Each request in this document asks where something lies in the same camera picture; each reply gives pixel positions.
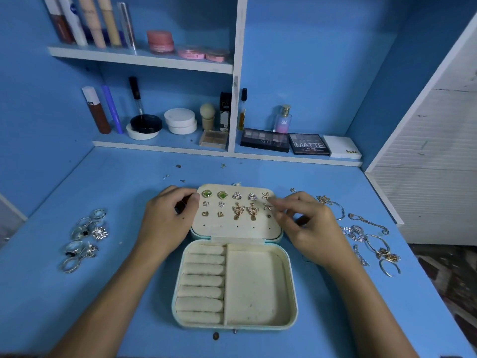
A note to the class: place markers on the person's right hand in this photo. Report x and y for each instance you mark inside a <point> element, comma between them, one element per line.
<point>320,231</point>

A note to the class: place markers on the person's left hand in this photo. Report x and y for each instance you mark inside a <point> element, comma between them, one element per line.
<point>164,223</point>

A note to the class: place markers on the green stud earring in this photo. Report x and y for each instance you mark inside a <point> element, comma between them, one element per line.
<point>206,193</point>
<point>221,194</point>

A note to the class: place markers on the pile of silver rings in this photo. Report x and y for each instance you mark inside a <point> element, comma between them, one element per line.
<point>98,232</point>

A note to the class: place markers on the small silver stud earring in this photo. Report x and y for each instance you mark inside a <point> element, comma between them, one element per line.
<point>264,194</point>

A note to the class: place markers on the gold dangling earring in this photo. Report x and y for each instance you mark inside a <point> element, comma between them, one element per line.
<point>238,211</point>
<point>253,211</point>

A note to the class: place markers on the cream jewellery box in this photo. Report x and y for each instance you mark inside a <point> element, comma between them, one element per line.
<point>253,291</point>

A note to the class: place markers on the person's right forearm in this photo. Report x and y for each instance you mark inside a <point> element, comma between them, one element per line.
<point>369,313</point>

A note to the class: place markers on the person's left forearm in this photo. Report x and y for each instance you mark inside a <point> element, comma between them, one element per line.
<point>101,309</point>

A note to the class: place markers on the white flat box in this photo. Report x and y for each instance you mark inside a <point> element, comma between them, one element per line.
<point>342,148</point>

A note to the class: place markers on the black lettered eyeshadow palette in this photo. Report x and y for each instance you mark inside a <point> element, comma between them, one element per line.
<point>308,144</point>

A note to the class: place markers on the square brown powder compact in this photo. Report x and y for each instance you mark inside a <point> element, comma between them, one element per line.
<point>213,139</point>

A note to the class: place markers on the white bowl black inside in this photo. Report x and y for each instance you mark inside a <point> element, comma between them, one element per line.
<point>145,125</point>

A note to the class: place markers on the white round cream jar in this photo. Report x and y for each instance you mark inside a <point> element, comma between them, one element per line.
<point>180,120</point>

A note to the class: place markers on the dark eyeshadow palette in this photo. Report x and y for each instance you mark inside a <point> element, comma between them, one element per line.
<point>264,140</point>

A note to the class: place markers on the small pink perfume bottle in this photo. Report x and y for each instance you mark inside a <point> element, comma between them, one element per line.
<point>282,123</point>

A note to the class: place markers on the beige makeup sponge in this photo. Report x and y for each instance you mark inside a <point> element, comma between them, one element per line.
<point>207,113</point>

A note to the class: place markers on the blue cosmetic tube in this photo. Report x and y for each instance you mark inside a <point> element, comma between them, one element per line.
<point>112,109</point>

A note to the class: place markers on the black cosmetic bottle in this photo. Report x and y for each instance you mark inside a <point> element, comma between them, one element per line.
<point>225,112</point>

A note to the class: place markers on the brown lipstick tube white cap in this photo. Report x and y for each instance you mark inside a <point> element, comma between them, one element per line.
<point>97,112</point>

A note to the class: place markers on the white slatted cabinet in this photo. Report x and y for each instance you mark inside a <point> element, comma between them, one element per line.
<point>436,167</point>

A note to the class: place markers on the black makeup brush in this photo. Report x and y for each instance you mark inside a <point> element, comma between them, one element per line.
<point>135,93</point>

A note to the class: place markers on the thin dark cosmetic bottle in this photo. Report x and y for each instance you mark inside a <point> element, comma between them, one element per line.
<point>243,109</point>

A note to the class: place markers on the white framed marbled panel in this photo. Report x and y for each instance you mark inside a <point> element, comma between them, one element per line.
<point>9,216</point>

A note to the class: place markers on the pink flat compact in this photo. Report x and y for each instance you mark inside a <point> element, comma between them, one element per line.
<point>191,53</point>
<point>217,56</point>

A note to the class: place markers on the pink round jar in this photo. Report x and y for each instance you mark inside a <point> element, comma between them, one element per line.
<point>161,41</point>

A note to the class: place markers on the white shelf unit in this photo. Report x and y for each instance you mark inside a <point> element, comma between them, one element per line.
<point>238,41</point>

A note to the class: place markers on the short beige cosmetic tube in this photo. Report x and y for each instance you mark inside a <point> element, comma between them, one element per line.
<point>109,22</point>

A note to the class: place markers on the tall beige cosmetic tube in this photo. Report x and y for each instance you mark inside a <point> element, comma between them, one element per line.
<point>91,22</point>

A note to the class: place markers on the white tube blue label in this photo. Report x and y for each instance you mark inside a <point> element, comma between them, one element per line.
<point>73,22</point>

